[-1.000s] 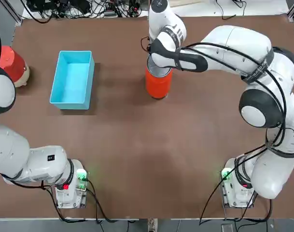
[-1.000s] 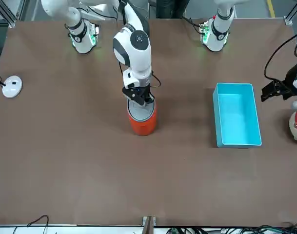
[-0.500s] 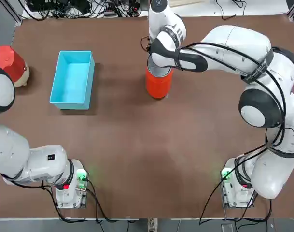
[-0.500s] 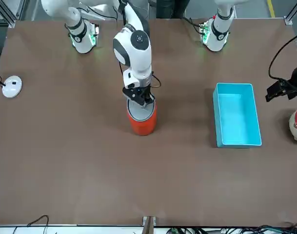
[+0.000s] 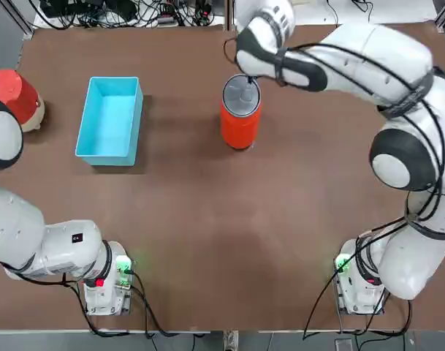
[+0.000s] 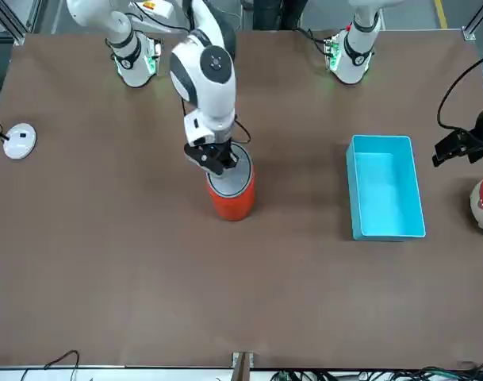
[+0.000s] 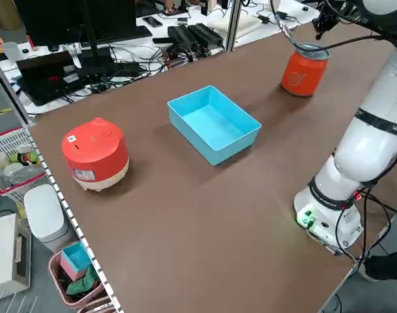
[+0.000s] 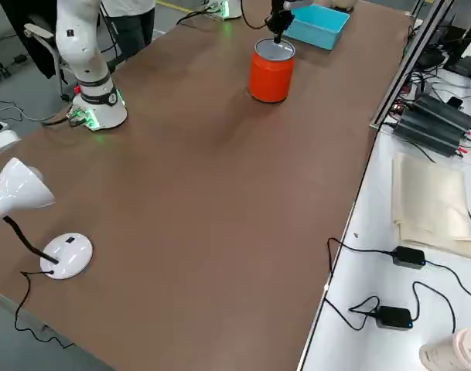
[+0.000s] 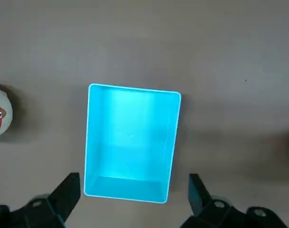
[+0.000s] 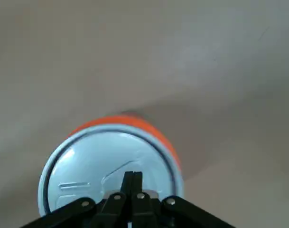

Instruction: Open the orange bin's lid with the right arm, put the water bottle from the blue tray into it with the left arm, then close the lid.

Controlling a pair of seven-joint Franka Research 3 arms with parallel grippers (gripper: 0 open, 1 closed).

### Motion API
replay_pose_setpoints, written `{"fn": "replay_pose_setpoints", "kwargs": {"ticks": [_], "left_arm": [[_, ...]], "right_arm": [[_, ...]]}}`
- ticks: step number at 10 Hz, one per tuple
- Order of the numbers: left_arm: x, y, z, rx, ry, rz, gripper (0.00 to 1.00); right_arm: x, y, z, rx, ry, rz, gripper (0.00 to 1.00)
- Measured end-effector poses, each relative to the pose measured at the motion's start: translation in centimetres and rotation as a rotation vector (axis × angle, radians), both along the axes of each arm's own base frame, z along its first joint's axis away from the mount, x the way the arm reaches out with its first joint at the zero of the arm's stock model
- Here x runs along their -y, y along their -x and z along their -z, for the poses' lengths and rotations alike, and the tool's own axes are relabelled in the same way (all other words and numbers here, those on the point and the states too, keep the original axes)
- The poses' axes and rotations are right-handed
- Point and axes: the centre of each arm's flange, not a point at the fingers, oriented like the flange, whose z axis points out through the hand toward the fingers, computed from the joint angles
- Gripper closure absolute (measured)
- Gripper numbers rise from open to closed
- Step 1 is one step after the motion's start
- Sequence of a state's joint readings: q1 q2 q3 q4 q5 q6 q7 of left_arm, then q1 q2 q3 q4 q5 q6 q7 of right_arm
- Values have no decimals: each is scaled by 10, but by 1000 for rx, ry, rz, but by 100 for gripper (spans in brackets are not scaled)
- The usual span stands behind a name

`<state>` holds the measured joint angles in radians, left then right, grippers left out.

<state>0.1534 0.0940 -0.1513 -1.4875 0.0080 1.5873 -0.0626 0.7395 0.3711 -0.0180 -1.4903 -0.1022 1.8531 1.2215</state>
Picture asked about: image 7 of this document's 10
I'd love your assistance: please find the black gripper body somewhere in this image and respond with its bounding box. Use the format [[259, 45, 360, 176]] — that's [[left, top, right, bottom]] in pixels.
[[312, 8, 340, 40]]

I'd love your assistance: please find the orange can-shaped bin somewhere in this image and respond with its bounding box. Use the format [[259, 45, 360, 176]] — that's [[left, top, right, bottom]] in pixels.
[[280, 42, 331, 98]]

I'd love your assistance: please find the blue plastic tray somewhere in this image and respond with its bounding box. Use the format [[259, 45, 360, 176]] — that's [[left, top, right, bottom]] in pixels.
[[167, 85, 263, 166]]

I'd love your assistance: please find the white lidded waste bin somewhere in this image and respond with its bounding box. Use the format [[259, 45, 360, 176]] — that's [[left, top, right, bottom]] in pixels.
[[23, 184, 70, 244]]

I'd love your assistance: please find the pink round bin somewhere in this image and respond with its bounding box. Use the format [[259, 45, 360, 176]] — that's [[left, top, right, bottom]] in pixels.
[[48, 241, 110, 310]]

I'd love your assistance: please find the white foam pad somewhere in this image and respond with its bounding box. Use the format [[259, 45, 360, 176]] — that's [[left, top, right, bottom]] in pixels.
[[206, 12, 263, 37]]

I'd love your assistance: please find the black power adapter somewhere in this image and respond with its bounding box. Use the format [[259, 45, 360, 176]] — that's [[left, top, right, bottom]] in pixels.
[[167, 25, 198, 50], [187, 22, 224, 48]]

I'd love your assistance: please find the white desk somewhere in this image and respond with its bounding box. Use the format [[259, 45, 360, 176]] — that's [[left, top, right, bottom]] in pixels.
[[0, 0, 323, 115]]

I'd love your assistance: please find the black monitor stand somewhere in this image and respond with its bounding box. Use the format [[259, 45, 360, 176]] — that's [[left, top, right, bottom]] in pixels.
[[77, 0, 119, 78]]

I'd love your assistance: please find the orange and cream rice cooker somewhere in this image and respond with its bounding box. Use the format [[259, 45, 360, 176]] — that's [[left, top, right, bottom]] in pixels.
[[61, 117, 130, 192]]

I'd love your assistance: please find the black monitor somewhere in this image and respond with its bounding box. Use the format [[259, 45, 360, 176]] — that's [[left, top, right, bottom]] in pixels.
[[14, 0, 137, 46]]

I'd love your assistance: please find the black laptop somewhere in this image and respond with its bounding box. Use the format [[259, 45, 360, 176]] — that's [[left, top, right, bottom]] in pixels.
[[15, 50, 87, 107]]

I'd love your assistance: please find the white plastic cup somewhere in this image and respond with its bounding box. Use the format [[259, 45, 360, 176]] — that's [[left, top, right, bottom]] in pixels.
[[1, 41, 22, 63]]

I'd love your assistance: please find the pink plastic basket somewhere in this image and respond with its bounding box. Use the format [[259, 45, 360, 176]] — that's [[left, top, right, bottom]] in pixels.
[[0, 127, 48, 196]]

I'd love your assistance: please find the small blue and pink box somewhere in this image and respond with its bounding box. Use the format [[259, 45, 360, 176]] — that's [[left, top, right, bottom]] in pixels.
[[60, 243, 94, 282]]

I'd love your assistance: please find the green cloth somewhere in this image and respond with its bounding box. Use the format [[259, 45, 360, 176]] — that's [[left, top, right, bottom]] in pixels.
[[66, 265, 100, 296]]

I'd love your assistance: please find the aluminium frame post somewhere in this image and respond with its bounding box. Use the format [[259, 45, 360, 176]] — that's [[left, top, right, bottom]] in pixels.
[[224, 0, 244, 52]]

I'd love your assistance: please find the black cable at arm foot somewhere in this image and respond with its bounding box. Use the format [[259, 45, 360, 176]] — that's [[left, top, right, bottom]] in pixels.
[[334, 188, 397, 261]]

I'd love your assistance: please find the aluminium table edge rail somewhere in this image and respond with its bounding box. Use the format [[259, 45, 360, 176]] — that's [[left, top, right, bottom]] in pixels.
[[27, 125, 125, 313]]

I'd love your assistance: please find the slanted aluminium frame bar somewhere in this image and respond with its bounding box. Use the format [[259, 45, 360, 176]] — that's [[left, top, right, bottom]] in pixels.
[[0, 52, 36, 128]]

